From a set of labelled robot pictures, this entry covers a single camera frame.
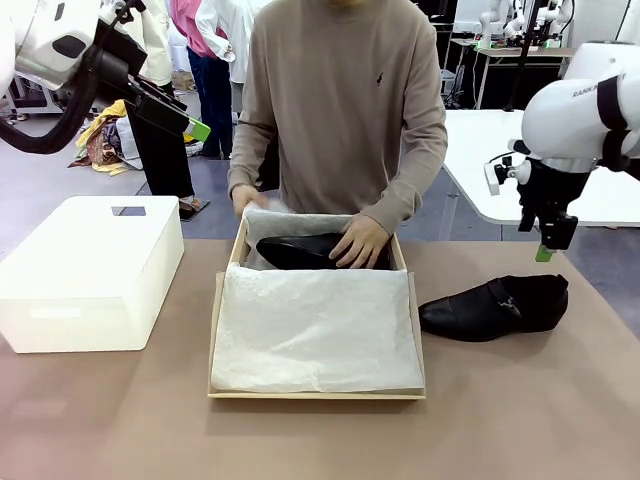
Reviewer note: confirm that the background workbench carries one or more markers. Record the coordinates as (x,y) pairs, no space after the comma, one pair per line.
(525,51)

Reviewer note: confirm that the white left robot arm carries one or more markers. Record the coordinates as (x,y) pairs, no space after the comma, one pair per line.
(40,30)

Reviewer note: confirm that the black leather loafer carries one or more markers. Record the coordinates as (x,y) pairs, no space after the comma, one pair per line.
(490,315)
(295,250)

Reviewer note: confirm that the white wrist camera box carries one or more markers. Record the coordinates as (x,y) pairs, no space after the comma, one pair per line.
(492,177)

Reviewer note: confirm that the person in beige sweater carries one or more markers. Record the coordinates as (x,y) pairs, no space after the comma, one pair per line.
(340,100)

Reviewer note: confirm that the beige cardboard shoe box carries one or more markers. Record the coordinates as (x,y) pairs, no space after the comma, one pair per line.
(310,395)

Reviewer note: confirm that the white table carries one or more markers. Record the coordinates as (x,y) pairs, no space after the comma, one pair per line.
(480,150)

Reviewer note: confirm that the grey metal frame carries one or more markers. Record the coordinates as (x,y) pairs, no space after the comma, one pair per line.
(30,102)

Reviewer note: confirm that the person's right hand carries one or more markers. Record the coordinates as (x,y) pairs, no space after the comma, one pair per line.
(247,195)

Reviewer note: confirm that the person's right forearm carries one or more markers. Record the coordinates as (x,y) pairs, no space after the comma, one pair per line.
(250,160)

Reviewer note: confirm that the white tissue paper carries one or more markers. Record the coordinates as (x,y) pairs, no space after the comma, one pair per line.
(310,325)

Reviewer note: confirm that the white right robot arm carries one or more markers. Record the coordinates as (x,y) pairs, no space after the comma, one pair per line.
(560,115)

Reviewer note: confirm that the bystander in white shirt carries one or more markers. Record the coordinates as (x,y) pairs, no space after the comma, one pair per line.
(240,30)

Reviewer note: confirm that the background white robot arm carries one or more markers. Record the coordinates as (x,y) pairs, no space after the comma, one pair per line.
(489,20)
(517,22)

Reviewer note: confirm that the black pole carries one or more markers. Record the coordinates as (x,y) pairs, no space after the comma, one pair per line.
(522,75)

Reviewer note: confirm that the pile of colourful clothes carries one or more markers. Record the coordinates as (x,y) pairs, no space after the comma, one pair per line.
(107,130)

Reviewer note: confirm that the bystander in dark blue trousers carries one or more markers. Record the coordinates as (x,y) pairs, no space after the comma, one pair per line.
(215,100)

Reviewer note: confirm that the person's left forearm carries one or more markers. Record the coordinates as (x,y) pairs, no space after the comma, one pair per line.
(410,190)

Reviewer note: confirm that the bystander in black trousers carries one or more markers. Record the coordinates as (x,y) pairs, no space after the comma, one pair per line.
(165,160)

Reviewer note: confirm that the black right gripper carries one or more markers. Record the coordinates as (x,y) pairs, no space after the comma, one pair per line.
(552,190)

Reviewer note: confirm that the white plastic storage box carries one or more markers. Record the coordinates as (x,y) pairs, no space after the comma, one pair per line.
(85,270)

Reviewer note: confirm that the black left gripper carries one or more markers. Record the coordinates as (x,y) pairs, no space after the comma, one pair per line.
(115,65)

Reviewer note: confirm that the person's left hand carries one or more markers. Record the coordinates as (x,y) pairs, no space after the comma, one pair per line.
(362,242)

